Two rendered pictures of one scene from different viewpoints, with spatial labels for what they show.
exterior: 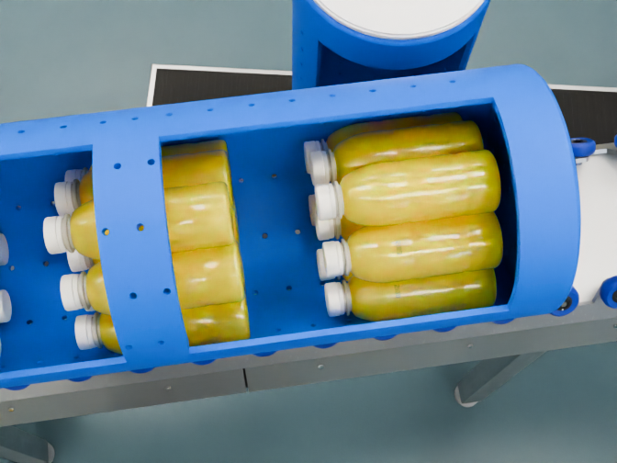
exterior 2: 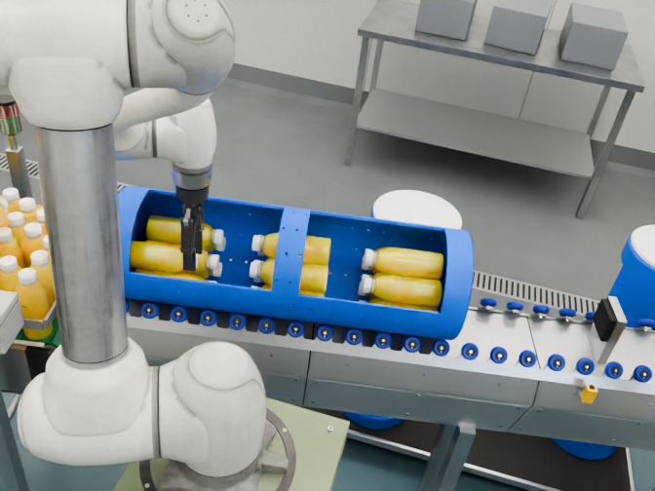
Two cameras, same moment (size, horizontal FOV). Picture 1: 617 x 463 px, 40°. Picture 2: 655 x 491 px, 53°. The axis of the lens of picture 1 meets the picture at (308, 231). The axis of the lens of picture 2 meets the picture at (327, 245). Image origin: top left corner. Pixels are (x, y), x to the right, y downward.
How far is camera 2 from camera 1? 0.99 m
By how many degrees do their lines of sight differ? 33
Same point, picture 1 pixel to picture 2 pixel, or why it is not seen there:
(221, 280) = (319, 274)
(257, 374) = (315, 360)
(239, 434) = not seen: outside the picture
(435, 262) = (410, 290)
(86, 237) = (270, 241)
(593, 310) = (486, 366)
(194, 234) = (313, 250)
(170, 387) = (272, 355)
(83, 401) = not seen: hidden behind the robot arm
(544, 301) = (455, 312)
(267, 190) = (341, 281)
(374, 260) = (384, 283)
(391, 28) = not seen: hidden behind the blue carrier
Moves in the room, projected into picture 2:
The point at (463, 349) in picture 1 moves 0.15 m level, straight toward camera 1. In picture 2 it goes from (419, 378) to (375, 400)
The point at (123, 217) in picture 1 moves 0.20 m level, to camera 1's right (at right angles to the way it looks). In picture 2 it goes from (291, 225) to (372, 245)
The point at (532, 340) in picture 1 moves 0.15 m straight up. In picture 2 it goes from (455, 383) to (470, 342)
